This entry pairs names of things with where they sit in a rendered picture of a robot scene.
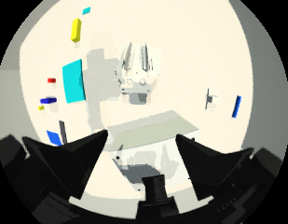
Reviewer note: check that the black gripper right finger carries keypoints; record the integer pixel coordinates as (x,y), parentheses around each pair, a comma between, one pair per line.
(206,167)

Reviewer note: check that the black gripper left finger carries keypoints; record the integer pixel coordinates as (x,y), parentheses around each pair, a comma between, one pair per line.
(71,163)

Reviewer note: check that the dark grey flat bar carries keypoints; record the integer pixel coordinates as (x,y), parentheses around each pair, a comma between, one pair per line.
(62,129)

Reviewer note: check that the yellow rectangular bar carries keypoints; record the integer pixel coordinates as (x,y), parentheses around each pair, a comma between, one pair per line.
(76,30)

